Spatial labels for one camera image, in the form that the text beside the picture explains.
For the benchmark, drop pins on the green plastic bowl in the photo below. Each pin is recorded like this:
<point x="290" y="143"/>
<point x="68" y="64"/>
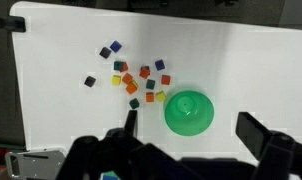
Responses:
<point x="191" y="116"/>

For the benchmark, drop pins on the dark green wooden cube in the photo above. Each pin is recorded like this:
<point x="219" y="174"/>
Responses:
<point x="150" y="84"/>
<point x="117" y="65"/>
<point x="134" y="103"/>

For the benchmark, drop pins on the large blue toy block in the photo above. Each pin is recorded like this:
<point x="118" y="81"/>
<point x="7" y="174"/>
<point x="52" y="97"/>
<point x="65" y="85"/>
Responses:
<point x="110" y="177"/>

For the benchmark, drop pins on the black table edge bracket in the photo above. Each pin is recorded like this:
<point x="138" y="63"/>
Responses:
<point x="9" y="24"/>

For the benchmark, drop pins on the red wooden cube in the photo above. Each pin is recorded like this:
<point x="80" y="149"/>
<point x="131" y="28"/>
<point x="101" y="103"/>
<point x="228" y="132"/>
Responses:
<point x="125" y="67"/>
<point x="165" y="79"/>
<point x="144" y="73"/>

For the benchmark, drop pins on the orange wooden cube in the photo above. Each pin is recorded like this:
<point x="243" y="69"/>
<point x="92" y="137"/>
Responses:
<point x="150" y="97"/>
<point x="127" y="78"/>
<point x="131" y="88"/>

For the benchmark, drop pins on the grey metal mounting plate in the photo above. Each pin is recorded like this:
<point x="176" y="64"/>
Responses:
<point x="37" y="165"/>

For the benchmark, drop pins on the black wooden cube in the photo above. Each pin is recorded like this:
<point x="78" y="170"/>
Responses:
<point x="90" y="81"/>
<point x="105" y="52"/>

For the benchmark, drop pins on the large green toy block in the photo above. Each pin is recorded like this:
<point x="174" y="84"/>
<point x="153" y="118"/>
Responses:
<point x="111" y="172"/>

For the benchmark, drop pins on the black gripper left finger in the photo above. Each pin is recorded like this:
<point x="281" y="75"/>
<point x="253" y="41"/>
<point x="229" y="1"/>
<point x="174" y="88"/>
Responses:
<point x="101" y="160"/>

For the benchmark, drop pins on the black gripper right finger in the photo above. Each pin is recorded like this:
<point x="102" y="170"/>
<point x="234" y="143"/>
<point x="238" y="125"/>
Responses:
<point x="277" y="156"/>

